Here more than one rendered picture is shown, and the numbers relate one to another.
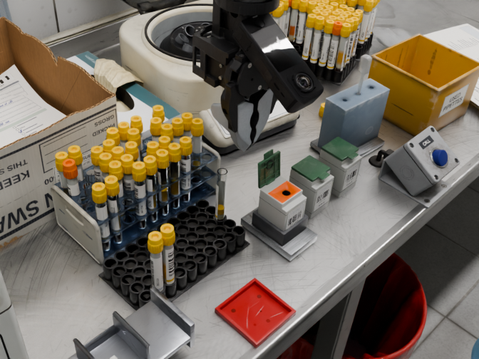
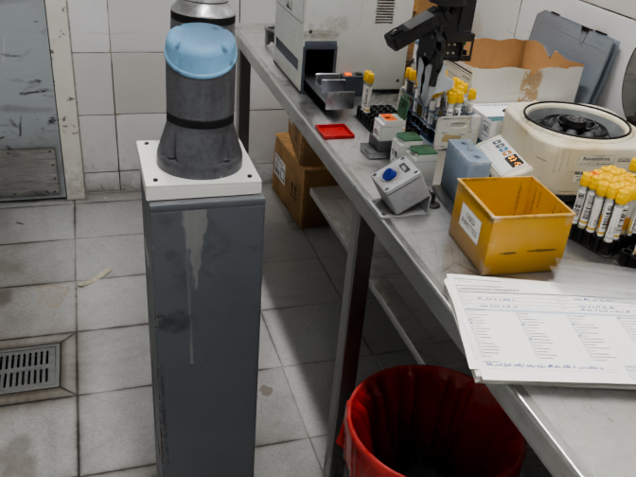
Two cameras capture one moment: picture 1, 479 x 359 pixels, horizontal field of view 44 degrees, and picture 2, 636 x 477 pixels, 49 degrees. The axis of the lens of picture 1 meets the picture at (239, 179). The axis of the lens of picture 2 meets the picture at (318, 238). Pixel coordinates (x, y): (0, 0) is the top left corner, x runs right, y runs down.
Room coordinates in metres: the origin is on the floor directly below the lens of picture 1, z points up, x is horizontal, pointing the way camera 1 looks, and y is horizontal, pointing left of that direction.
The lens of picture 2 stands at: (1.10, -1.29, 1.42)
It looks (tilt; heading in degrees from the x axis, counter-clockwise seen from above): 30 degrees down; 119
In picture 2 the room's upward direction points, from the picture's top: 5 degrees clockwise
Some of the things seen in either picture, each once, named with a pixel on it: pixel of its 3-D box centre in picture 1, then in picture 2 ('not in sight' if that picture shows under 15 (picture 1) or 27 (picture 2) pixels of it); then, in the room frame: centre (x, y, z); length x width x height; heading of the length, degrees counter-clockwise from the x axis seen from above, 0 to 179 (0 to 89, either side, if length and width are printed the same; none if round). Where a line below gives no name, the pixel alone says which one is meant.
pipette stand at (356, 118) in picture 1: (352, 120); (464, 176); (0.77, -0.17, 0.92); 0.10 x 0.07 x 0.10; 133
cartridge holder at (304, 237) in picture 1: (279, 224); (385, 145); (0.57, -0.06, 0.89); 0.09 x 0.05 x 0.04; 48
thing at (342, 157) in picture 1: (338, 167); (419, 165); (0.68, -0.14, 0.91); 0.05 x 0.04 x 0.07; 48
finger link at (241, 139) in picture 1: (228, 119); (432, 79); (0.62, 0.02, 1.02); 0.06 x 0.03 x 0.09; 47
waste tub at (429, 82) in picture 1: (420, 85); (507, 223); (0.89, -0.30, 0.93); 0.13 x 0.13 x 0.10; 44
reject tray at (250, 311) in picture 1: (255, 311); (334, 131); (0.43, -0.03, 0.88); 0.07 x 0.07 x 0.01; 48
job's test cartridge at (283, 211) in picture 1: (281, 209); (387, 132); (0.57, -0.06, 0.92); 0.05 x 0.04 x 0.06; 48
